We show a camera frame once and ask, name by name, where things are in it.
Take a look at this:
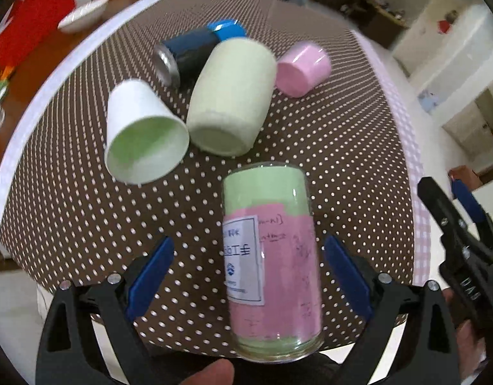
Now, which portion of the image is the white ceramic bowl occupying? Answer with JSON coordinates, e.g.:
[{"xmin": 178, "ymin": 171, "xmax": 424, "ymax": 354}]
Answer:
[{"xmin": 57, "ymin": 0, "xmax": 109, "ymax": 34}]

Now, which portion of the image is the dark blue metal can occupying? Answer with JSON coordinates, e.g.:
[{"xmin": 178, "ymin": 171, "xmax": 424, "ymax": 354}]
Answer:
[{"xmin": 153, "ymin": 19, "xmax": 247, "ymax": 89}]

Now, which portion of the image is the white paper cup green inside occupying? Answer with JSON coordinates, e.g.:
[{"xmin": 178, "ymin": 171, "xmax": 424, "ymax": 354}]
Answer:
[{"xmin": 104, "ymin": 79, "xmax": 190, "ymax": 184}]

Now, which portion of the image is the dark wooden desk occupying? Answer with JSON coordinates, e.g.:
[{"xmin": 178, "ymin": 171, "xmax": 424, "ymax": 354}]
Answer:
[{"xmin": 313, "ymin": 0, "xmax": 408, "ymax": 49}]

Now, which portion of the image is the pale green fuzzy cup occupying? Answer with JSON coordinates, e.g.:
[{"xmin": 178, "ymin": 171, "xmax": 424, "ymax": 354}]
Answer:
[{"xmin": 187, "ymin": 38, "xmax": 277, "ymax": 157}]

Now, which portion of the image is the right hand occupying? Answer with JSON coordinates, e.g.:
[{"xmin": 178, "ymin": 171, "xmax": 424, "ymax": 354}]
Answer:
[{"xmin": 442, "ymin": 288, "xmax": 486, "ymax": 381}]

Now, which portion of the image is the blue bucket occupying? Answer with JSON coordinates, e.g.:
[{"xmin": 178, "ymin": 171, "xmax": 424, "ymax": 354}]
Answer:
[{"xmin": 418, "ymin": 90, "xmax": 439, "ymax": 114}]

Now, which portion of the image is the brown polka dot tablecloth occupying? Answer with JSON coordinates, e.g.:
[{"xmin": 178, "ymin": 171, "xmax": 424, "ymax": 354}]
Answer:
[{"xmin": 0, "ymin": 0, "xmax": 430, "ymax": 357}]

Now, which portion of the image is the clear cup pink green paper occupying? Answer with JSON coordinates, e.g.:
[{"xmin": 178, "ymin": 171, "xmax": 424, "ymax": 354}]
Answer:
[{"xmin": 222, "ymin": 162, "xmax": 323, "ymax": 363}]

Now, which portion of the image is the red tote bag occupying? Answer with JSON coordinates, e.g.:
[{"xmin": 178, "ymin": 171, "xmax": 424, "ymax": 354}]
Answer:
[{"xmin": 0, "ymin": 0, "xmax": 76, "ymax": 67}]

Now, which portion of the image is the left hand thumb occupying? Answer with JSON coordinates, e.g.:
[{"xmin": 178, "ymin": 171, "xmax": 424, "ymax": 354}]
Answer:
[{"xmin": 181, "ymin": 359, "xmax": 234, "ymax": 385}]

